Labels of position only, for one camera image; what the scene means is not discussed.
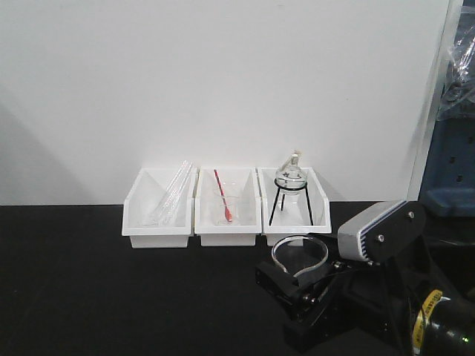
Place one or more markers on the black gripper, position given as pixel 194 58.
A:
pixel 356 297

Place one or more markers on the clear glass beaker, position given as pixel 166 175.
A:
pixel 300 256

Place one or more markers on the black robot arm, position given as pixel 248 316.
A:
pixel 404 301

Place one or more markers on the small beaker in bin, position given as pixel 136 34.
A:
pixel 226 211

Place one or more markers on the right white storage bin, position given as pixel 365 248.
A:
pixel 285 215

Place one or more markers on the white storage bin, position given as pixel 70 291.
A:
pixel 139 211
pixel 241 183
pixel 285 215

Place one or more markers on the round glass flask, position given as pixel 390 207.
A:
pixel 290 177

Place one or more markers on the red stirring spatula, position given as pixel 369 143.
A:
pixel 221 189

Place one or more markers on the middle white storage bin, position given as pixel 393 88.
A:
pixel 241 183

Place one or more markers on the clear glass tubes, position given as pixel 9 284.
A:
pixel 163 213

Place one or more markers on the blue equipment rack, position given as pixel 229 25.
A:
pixel 448 183

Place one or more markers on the left white storage bin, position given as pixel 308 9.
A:
pixel 139 211

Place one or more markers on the clear plastic bag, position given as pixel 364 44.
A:
pixel 457 98

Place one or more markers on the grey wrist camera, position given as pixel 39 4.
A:
pixel 352 235

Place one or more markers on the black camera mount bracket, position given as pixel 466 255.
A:
pixel 402 266

